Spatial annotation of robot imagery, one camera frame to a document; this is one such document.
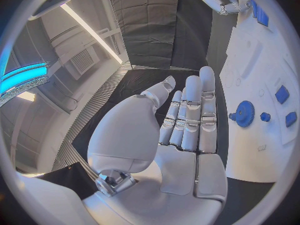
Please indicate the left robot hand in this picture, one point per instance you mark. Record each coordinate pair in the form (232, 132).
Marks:
(140, 135)

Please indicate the white task board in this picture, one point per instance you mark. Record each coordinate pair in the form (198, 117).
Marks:
(248, 150)

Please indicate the large blue cylinder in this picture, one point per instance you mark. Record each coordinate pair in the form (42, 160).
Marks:
(262, 16)

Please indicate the short blue peg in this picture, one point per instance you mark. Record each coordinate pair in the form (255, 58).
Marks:
(232, 116)

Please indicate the blue gear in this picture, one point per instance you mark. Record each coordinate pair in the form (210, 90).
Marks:
(246, 114)

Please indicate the blue block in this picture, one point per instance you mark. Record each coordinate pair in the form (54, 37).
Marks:
(282, 94)
(291, 119)

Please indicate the small blue plug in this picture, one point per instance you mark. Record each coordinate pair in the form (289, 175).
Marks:
(265, 117)

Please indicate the glowing light bar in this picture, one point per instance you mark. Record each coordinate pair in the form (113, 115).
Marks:
(21, 80)

